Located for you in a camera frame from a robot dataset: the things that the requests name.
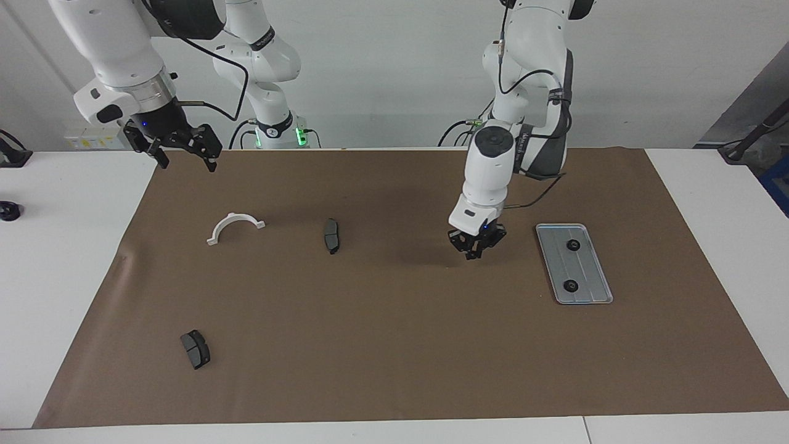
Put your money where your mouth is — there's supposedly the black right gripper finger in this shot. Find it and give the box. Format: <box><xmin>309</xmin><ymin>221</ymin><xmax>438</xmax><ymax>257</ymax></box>
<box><xmin>179</xmin><ymin>123</ymin><xmax>223</xmax><ymax>173</ymax></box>
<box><xmin>125</xmin><ymin>123</ymin><xmax>170</xmax><ymax>170</ymax></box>

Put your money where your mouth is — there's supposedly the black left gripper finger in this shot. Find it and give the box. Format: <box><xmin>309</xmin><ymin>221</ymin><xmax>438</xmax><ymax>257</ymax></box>
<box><xmin>448</xmin><ymin>231</ymin><xmax>475</xmax><ymax>260</ymax></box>
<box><xmin>475</xmin><ymin>228</ymin><xmax>507</xmax><ymax>260</ymax></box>

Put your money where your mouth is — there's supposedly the silver metal tray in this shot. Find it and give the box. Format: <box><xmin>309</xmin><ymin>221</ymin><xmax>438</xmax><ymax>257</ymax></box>
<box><xmin>535</xmin><ymin>223</ymin><xmax>615</xmax><ymax>305</ymax></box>

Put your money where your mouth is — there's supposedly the white curved plastic clamp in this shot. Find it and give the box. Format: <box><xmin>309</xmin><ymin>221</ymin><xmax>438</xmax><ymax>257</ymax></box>
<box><xmin>206</xmin><ymin>212</ymin><xmax>267</xmax><ymax>247</ymax></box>

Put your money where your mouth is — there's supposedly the brown table mat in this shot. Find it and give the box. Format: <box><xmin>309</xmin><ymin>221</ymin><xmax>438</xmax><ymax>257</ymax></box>
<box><xmin>32</xmin><ymin>147</ymin><xmax>789</xmax><ymax>430</ymax></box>

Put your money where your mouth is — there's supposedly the black clamp stand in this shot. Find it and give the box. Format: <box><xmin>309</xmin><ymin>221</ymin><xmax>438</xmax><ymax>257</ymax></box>
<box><xmin>0</xmin><ymin>129</ymin><xmax>33</xmax><ymax>168</ymax></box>

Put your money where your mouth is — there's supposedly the black tripod stand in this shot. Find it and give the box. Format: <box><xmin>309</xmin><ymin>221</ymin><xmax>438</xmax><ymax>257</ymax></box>
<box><xmin>718</xmin><ymin>102</ymin><xmax>789</xmax><ymax>165</ymax></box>

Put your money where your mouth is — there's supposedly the blue crate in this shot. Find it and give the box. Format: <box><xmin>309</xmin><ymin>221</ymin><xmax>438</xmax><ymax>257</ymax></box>
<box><xmin>759</xmin><ymin>154</ymin><xmax>789</xmax><ymax>218</ymax></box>

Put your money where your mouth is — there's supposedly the dark grey partition panel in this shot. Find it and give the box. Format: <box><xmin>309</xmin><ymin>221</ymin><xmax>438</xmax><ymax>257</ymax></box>
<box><xmin>697</xmin><ymin>42</ymin><xmax>789</xmax><ymax>149</ymax></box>

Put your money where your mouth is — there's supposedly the black right base cable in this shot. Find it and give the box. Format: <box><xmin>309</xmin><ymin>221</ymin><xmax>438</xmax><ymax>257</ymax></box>
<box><xmin>229</xmin><ymin>119</ymin><xmax>321</xmax><ymax>150</ymax></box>

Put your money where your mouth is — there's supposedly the black base cable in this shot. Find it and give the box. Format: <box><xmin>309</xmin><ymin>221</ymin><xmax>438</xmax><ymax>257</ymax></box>
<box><xmin>229</xmin><ymin>119</ymin><xmax>321</xmax><ymax>150</ymax></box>
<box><xmin>438</xmin><ymin>102</ymin><xmax>494</xmax><ymax>149</ymax></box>

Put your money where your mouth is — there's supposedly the white wall socket box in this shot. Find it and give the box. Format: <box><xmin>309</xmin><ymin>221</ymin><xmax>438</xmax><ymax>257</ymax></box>
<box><xmin>64</xmin><ymin>122</ymin><xmax>133</xmax><ymax>151</ymax></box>

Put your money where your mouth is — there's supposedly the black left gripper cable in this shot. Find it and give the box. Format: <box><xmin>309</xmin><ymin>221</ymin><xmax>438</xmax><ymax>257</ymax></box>
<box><xmin>496</xmin><ymin>37</ymin><xmax>572</xmax><ymax>208</ymax></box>

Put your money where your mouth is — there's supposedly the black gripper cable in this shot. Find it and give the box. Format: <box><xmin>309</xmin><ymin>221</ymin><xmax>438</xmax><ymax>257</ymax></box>
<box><xmin>496</xmin><ymin>37</ymin><xmax>572</xmax><ymax>208</ymax></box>
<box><xmin>176</xmin><ymin>34</ymin><xmax>250</xmax><ymax>122</ymax></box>

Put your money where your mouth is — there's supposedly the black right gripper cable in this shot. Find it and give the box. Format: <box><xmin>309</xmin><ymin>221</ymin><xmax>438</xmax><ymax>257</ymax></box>
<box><xmin>176</xmin><ymin>34</ymin><xmax>250</xmax><ymax>122</ymax></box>

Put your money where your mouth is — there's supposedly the black left base cable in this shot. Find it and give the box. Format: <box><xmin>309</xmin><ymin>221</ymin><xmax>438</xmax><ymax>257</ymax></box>
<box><xmin>438</xmin><ymin>102</ymin><xmax>494</xmax><ymax>149</ymax></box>

